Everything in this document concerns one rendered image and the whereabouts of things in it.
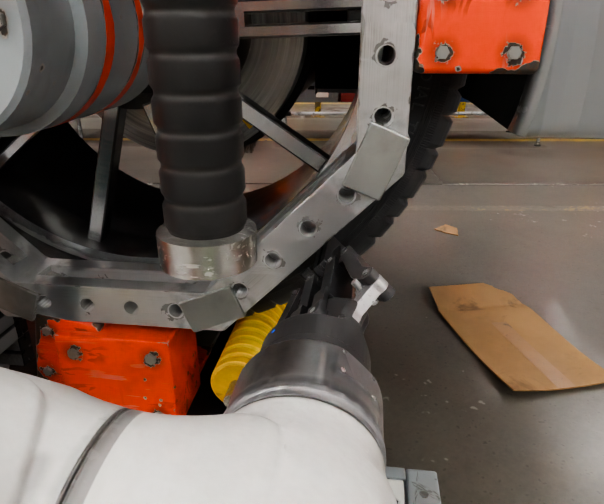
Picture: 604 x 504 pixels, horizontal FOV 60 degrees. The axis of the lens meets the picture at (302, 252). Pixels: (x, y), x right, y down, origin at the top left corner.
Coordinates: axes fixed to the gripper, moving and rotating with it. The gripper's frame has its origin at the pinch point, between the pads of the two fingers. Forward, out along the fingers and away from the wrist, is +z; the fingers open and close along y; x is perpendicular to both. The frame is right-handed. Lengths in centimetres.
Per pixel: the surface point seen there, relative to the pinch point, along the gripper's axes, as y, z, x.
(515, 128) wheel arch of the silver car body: 20.6, 10.4, -4.7
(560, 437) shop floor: -10, 52, -80
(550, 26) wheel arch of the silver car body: 28.5, 9.9, 1.0
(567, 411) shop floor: -7, 61, -83
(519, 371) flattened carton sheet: -12, 75, -77
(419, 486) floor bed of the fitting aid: -29, 26, -50
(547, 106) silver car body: 24.1, 9.7, -4.8
